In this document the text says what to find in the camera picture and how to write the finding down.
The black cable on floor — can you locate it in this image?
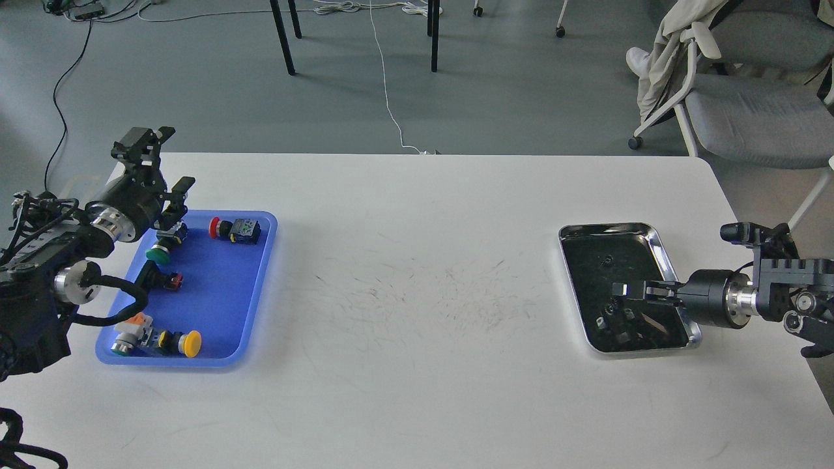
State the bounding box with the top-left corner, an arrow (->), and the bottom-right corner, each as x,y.
39,0 -> 157,196

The black table leg right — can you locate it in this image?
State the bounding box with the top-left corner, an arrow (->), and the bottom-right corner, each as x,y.
426,0 -> 440,72

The grey office chair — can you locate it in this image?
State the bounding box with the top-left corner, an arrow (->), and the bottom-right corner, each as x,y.
628,1 -> 832,228

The white shoe of person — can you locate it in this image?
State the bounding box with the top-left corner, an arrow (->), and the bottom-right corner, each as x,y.
625,47 -> 650,79

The black power strip on floor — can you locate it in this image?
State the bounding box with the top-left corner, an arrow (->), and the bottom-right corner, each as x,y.
66,1 -> 106,21

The grey switch orange top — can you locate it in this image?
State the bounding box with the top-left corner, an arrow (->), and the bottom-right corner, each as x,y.
110,312 -> 154,356

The red push button switch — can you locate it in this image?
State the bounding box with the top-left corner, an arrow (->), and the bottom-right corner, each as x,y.
208,216 -> 262,244

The black table leg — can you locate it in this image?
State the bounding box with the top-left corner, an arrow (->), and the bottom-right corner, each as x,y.
269,0 -> 303,76
426,0 -> 440,72

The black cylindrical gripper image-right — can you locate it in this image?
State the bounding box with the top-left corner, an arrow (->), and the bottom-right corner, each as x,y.
611,270 -> 759,329

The beige jacket on chair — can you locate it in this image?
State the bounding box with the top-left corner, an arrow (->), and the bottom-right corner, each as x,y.
637,1 -> 726,121

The yellow mushroom push button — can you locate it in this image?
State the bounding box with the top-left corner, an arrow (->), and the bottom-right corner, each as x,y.
146,328 -> 202,358

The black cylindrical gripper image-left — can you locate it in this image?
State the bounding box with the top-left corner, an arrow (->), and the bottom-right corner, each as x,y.
86,126 -> 195,242

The silver metal tray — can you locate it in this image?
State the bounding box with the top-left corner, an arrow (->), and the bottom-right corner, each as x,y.
559,222 -> 702,359

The green push button switch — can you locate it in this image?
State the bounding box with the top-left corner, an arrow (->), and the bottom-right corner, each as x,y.
144,221 -> 188,265

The black wrist camera image-right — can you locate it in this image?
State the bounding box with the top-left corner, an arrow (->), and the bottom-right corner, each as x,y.
719,222 -> 800,259

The white cable on floor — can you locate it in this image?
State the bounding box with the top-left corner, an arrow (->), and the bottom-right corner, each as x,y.
315,0 -> 444,156

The black table leg left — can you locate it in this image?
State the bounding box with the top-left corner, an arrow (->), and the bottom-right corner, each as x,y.
269,0 -> 303,76

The blue plastic tray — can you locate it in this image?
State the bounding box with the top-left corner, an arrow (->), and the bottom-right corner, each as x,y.
94,210 -> 279,369

